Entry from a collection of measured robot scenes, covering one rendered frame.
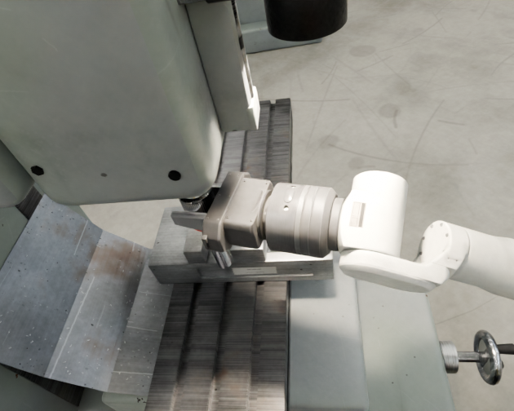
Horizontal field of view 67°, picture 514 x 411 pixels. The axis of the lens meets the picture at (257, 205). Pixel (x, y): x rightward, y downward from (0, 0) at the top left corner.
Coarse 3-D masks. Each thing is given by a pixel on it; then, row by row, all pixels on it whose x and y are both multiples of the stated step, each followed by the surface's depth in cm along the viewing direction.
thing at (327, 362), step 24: (336, 264) 85; (312, 288) 82; (336, 288) 81; (312, 312) 79; (336, 312) 78; (312, 336) 76; (336, 336) 75; (360, 336) 74; (312, 360) 72; (336, 360) 72; (360, 360) 71; (312, 384) 70; (336, 384) 69; (360, 384) 68; (120, 408) 77; (144, 408) 75; (312, 408) 68; (336, 408) 67; (360, 408) 66
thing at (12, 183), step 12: (0, 144) 37; (0, 156) 37; (12, 156) 38; (0, 168) 37; (12, 168) 38; (0, 180) 37; (12, 180) 38; (24, 180) 39; (0, 192) 37; (12, 192) 38; (24, 192) 40; (0, 204) 38; (12, 204) 39
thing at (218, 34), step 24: (192, 24) 34; (216, 24) 34; (240, 24) 37; (216, 48) 35; (240, 48) 36; (216, 72) 37; (240, 72) 37; (216, 96) 39; (240, 96) 39; (240, 120) 41
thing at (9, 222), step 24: (0, 216) 69; (24, 216) 75; (0, 240) 69; (0, 264) 69; (0, 384) 67; (24, 384) 72; (48, 384) 78; (72, 384) 85; (0, 408) 67; (24, 408) 72; (48, 408) 78; (72, 408) 85
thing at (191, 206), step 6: (210, 192) 51; (180, 198) 51; (186, 198) 51; (198, 198) 50; (204, 198) 50; (210, 198) 51; (186, 204) 51; (192, 204) 50; (198, 204) 50; (204, 204) 51; (210, 204) 52; (186, 210) 52; (192, 210) 51; (198, 210) 51; (204, 210) 52
